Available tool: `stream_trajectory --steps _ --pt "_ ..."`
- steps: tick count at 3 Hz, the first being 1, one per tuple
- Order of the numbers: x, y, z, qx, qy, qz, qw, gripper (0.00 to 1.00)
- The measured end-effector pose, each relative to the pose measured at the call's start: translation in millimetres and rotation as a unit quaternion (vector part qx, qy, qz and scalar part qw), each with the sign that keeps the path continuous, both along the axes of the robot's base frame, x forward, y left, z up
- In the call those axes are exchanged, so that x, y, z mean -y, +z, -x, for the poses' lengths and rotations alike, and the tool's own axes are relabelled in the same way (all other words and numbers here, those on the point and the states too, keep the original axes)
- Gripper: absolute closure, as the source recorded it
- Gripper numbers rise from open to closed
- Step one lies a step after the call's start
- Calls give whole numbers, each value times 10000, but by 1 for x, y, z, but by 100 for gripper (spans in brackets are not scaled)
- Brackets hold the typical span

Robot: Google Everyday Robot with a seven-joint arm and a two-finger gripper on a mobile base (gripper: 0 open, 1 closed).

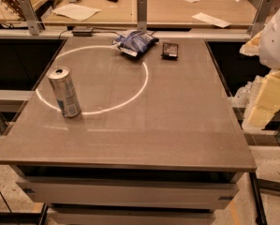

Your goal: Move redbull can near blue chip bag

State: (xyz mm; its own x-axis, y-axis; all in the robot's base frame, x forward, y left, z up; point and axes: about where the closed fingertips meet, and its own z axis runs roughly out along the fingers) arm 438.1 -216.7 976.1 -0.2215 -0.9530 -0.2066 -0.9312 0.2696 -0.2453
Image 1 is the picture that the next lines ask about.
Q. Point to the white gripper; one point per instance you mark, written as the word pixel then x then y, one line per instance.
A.
pixel 276 42

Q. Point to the silver blue redbull can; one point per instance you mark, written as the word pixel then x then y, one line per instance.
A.
pixel 64 91

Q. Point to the blue chip bag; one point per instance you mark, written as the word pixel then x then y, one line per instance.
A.
pixel 134 43

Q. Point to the left sanitizer bottle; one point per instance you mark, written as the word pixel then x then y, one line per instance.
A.
pixel 242 95

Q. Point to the white paper strip right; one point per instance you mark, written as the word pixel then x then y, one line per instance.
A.
pixel 211 20

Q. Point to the small black snack packet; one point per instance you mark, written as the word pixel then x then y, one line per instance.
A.
pixel 170 51

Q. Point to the black power adapter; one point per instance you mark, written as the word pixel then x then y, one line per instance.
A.
pixel 82 32

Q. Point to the white paper sheet left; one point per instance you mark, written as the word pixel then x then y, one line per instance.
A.
pixel 76 12

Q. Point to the white drawer cabinet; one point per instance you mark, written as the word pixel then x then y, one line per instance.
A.
pixel 84 196

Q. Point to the right metal bracket post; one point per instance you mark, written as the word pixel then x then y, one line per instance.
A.
pixel 257 25

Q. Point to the metal bracket post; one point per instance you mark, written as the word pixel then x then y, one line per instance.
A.
pixel 142 15
pixel 257 25
pixel 34 25

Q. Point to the middle metal bracket post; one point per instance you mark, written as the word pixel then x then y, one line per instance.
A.
pixel 142 15

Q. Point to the left metal bracket post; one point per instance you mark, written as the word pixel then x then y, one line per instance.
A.
pixel 34 25

